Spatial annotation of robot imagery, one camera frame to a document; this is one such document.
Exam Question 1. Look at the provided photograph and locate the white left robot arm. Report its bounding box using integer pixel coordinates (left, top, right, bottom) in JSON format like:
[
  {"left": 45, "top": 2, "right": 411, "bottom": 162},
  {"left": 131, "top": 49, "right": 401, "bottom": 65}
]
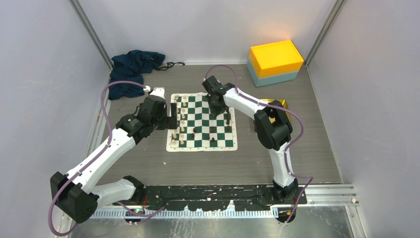
[{"left": 50, "top": 87, "right": 169, "bottom": 224}]

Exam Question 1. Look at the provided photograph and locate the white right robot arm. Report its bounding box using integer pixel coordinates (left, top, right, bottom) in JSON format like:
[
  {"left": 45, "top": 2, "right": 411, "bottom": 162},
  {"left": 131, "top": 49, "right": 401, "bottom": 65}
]
[{"left": 202, "top": 76, "right": 298, "bottom": 204}]

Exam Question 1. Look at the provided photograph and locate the green white chess mat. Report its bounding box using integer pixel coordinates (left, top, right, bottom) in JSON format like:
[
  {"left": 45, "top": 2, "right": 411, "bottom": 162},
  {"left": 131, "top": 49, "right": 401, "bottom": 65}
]
[{"left": 166, "top": 92, "right": 238, "bottom": 152}]

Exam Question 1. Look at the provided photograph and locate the dark blue cloth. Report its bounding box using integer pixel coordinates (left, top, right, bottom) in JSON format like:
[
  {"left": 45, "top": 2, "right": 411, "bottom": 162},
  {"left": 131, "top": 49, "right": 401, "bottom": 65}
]
[{"left": 108, "top": 50, "right": 165, "bottom": 101}]

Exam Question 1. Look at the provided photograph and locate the yellow and blue box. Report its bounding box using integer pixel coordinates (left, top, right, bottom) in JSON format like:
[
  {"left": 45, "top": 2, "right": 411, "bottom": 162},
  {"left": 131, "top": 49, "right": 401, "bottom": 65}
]
[{"left": 247, "top": 40, "right": 304, "bottom": 87}]

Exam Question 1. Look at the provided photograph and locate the gold metal tin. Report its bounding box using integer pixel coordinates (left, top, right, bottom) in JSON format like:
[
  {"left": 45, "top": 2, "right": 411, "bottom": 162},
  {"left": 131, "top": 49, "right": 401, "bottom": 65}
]
[{"left": 254, "top": 98, "right": 291, "bottom": 132}]

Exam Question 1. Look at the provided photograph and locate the black cord on table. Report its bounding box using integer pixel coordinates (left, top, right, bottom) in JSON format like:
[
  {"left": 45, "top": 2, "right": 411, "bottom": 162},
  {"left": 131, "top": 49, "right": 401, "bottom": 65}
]
[{"left": 155, "top": 61, "right": 186, "bottom": 71}]

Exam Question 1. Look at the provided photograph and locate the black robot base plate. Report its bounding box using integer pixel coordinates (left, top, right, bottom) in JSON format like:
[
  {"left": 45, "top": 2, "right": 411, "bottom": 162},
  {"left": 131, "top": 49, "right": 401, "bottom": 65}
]
[{"left": 123, "top": 184, "right": 308, "bottom": 222}]

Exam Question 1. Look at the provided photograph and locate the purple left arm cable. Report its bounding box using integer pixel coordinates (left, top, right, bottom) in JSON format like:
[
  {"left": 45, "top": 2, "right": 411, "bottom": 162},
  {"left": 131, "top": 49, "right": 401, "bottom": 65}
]
[{"left": 48, "top": 80, "right": 151, "bottom": 237}]

